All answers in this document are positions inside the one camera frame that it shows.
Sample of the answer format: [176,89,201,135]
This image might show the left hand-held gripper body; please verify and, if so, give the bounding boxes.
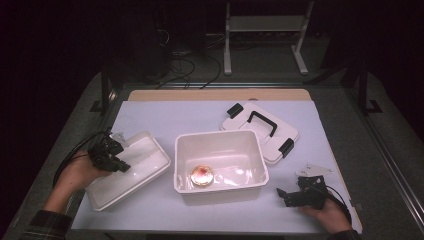
[87,132,127,172]

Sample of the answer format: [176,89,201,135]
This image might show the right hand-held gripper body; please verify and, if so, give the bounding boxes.
[293,163,334,210]

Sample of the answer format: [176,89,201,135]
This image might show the white tray lid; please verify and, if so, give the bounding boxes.
[85,130,172,212]

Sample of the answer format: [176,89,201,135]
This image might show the white lid with black handle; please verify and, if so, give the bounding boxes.
[220,101,300,165]

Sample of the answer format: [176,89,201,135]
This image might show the white plastic storage box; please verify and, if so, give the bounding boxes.
[173,129,270,205]

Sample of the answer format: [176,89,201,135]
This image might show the round dish with pink centre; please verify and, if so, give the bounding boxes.
[190,165,215,188]

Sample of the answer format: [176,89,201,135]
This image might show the person's left hand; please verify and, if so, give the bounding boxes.
[54,151,113,198]

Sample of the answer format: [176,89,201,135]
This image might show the person's right hand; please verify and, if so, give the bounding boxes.
[298,199,352,233]

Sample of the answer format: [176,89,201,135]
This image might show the clear plastic bag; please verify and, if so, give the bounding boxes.
[214,164,261,186]

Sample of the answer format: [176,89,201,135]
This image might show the white table cover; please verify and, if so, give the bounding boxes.
[71,99,363,234]

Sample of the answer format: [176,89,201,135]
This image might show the wooden table board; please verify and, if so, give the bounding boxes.
[128,88,313,102]

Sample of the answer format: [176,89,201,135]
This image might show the white metal stand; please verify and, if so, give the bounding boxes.
[223,0,316,76]

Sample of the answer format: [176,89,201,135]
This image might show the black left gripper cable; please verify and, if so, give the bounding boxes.
[52,130,112,188]

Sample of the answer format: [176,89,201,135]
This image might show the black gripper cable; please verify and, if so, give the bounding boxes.
[324,184,353,225]
[52,130,112,188]

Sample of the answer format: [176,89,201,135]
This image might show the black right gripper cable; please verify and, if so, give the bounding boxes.
[324,184,353,225]

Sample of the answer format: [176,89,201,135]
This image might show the black frame post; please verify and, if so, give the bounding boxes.
[357,63,384,116]
[89,64,118,116]

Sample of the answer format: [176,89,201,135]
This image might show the aluminium rail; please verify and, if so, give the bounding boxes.
[346,89,424,228]

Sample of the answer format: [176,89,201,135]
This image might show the black floor cables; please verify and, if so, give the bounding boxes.
[155,54,223,90]

